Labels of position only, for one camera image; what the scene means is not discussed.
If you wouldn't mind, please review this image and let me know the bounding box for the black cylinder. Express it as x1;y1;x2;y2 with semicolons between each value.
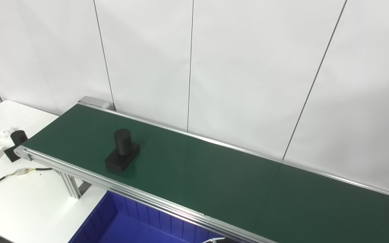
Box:
4;130;29;163
104;129;140;173

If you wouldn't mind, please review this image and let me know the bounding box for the green conveyor belt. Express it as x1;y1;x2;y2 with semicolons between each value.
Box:
14;96;389;243

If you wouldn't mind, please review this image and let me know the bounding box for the blue plastic bin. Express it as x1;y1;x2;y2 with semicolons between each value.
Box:
68;191;235;243

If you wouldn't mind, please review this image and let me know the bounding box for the aluminium conveyor support leg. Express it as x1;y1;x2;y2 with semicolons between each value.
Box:
54;169;90;200

